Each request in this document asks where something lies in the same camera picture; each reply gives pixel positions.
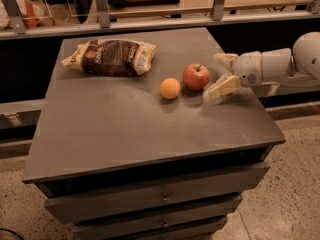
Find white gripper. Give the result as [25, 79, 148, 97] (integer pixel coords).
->
[203, 48, 292, 105]

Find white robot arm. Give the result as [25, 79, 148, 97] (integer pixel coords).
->
[203, 32, 320, 105]

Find red apple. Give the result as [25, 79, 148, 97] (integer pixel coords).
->
[182, 63, 210, 91]

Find orange fruit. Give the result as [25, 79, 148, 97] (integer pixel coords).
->
[160, 78, 181, 100]

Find top cabinet drawer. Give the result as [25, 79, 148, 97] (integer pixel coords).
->
[45, 162, 269, 224]

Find cabinet drawer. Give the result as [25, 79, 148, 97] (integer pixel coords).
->
[110, 216, 228, 240]
[45, 162, 269, 224]
[75, 193, 242, 240]

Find grey drawer cabinet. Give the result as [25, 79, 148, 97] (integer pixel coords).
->
[22, 27, 287, 240]

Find brown snack bag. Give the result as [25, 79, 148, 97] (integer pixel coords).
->
[62, 39, 156, 77]

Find middle cabinet drawer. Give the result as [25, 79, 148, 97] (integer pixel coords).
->
[75, 193, 242, 240]

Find bottom cabinet drawer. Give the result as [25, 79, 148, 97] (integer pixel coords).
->
[110, 216, 228, 240]

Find orange white bag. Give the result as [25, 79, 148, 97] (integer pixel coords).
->
[0, 0, 55, 29]

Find grey metal railing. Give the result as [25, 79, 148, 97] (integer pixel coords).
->
[0, 0, 319, 40]

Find black cable on floor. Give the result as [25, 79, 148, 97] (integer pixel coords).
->
[0, 228, 25, 240]

